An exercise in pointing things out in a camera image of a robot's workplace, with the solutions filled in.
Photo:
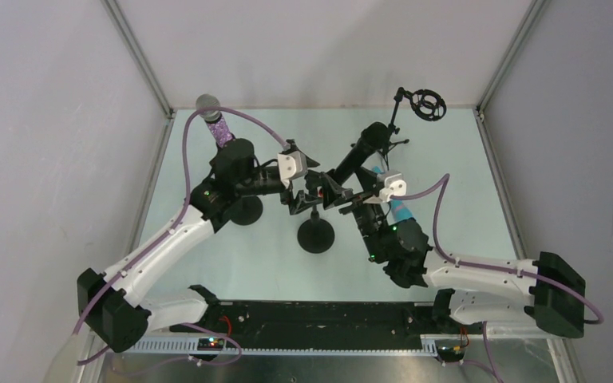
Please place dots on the left controller board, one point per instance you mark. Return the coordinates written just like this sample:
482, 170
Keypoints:
211, 344

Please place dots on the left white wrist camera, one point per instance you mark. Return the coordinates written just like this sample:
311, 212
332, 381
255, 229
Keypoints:
291, 166

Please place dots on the black microphone orange end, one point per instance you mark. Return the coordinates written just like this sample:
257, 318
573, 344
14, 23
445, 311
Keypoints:
372, 139

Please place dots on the black ring clip stand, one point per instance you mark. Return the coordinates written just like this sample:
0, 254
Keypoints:
247, 211

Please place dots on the controller board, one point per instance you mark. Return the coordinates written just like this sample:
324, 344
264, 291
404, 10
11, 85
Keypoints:
211, 344
450, 354

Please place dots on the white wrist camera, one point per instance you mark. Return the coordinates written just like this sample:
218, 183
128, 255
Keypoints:
386, 186
291, 166

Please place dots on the black fork clip stand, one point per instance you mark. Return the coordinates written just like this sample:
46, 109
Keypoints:
315, 235

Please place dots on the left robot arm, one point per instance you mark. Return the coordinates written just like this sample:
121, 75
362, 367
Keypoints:
113, 303

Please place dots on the right controller board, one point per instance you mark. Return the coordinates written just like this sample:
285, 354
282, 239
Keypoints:
450, 354

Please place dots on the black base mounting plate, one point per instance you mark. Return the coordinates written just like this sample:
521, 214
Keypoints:
326, 324

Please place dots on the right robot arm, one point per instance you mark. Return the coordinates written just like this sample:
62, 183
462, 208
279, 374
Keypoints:
545, 292

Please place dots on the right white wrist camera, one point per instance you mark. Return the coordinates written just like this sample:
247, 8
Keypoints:
386, 186

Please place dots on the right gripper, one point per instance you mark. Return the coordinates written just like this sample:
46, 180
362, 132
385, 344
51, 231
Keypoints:
353, 200

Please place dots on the white slotted cable duct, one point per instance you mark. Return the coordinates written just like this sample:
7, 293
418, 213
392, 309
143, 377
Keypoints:
187, 346

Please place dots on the purple glitter microphone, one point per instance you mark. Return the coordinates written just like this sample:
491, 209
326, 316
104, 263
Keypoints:
214, 119

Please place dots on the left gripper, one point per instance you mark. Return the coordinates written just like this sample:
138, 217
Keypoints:
292, 195

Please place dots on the black tripod shock mount stand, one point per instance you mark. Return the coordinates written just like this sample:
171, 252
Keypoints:
426, 104

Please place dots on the blue microphone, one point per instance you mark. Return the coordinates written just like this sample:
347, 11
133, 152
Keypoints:
399, 210

